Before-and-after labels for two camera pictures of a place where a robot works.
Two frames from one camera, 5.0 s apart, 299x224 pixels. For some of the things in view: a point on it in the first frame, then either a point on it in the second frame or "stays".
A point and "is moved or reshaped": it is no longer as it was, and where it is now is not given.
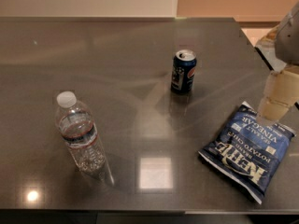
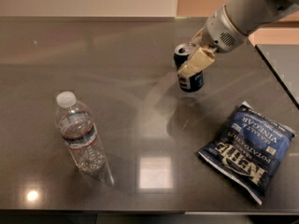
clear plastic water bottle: (76, 123) stays
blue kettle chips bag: (247, 152) stays
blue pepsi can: (183, 71) is moved or reshaped
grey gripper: (289, 37) to (221, 32)
